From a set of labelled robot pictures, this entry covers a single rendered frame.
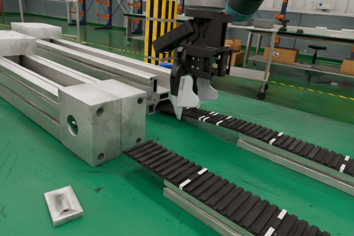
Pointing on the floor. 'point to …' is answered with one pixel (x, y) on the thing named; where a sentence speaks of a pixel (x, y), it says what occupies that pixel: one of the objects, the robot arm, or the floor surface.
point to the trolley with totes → (247, 74)
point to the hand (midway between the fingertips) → (185, 109)
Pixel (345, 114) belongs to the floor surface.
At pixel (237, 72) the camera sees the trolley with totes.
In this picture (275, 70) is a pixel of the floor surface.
